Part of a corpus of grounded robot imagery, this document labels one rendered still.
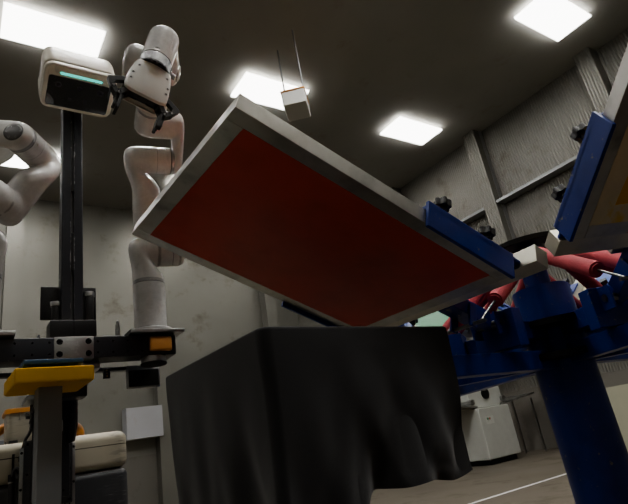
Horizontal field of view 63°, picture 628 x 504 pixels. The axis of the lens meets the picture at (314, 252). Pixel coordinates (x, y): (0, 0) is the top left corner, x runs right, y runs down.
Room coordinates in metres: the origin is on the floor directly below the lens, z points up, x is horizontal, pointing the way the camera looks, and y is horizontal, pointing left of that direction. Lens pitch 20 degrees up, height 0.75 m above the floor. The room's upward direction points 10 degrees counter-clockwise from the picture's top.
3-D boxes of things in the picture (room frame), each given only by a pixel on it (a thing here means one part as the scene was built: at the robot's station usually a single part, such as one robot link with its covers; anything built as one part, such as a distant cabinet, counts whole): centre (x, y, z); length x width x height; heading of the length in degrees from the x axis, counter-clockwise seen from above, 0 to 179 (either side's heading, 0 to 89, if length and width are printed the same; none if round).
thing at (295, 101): (6.24, -0.11, 5.33); 0.43 x 0.36 x 0.25; 174
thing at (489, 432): (9.51, -2.36, 0.62); 2.61 x 0.65 x 1.23; 126
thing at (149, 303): (1.52, 0.53, 1.21); 0.16 x 0.13 x 0.15; 36
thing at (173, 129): (1.34, 0.41, 1.69); 0.21 x 0.15 x 0.16; 25
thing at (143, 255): (1.52, 0.52, 1.37); 0.13 x 0.10 x 0.16; 115
